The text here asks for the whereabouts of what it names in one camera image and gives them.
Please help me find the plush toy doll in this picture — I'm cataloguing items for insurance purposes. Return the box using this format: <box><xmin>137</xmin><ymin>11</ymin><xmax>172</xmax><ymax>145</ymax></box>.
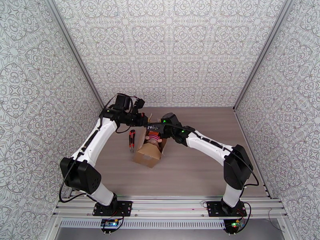
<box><xmin>145</xmin><ymin>131</ymin><xmax>163</xmax><ymax>148</ymax></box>

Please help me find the red black utility knife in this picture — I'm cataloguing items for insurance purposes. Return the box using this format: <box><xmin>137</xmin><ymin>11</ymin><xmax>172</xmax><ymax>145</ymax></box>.
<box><xmin>128</xmin><ymin>129</ymin><xmax>136</xmax><ymax>153</ymax></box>

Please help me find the brown cardboard box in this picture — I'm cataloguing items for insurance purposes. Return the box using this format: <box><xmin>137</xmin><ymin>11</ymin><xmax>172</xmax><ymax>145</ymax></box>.
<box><xmin>132</xmin><ymin>113</ymin><xmax>168</xmax><ymax>169</ymax></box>

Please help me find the slotted metal vent strip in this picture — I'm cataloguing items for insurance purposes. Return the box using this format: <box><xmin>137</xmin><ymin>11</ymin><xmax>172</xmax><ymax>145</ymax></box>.
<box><xmin>60</xmin><ymin>220</ymin><xmax>226</xmax><ymax>229</ymax></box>

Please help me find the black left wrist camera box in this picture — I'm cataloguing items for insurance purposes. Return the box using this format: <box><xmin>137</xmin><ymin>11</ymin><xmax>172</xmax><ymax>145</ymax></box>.
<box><xmin>132</xmin><ymin>98</ymin><xmax>146</xmax><ymax>114</ymax></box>

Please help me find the aluminium frame post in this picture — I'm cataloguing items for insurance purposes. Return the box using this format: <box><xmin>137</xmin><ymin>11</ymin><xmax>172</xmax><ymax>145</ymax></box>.
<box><xmin>44</xmin><ymin>0</ymin><xmax>107</xmax><ymax>110</ymax></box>
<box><xmin>232</xmin><ymin>0</ymin><xmax>293</xmax><ymax>110</ymax></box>

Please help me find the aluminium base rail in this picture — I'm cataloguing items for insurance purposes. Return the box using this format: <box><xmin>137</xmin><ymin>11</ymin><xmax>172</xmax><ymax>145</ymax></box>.
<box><xmin>52</xmin><ymin>195</ymin><xmax>288</xmax><ymax>220</ymax></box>

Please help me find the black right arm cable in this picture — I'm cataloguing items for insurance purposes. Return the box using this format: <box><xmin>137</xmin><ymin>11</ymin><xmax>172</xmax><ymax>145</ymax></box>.
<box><xmin>235</xmin><ymin>151</ymin><xmax>260</xmax><ymax>188</ymax></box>

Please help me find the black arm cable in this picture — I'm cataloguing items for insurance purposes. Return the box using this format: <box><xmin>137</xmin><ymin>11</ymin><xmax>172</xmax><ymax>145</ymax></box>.
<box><xmin>59</xmin><ymin>156</ymin><xmax>87</xmax><ymax>204</ymax></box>
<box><xmin>235</xmin><ymin>151</ymin><xmax>260</xmax><ymax>188</ymax></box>

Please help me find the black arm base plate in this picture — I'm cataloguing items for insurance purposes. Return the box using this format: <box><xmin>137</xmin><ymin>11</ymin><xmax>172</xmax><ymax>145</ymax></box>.
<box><xmin>207</xmin><ymin>200</ymin><xmax>247</xmax><ymax>218</ymax></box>
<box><xmin>93</xmin><ymin>200</ymin><xmax>133</xmax><ymax>217</ymax></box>

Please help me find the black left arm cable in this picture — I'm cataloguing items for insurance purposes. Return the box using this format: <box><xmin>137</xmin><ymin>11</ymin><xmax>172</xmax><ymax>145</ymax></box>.
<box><xmin>59</xmin><ymin>156</ymin><xmax>87</xmax><ymax>204</ymax></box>

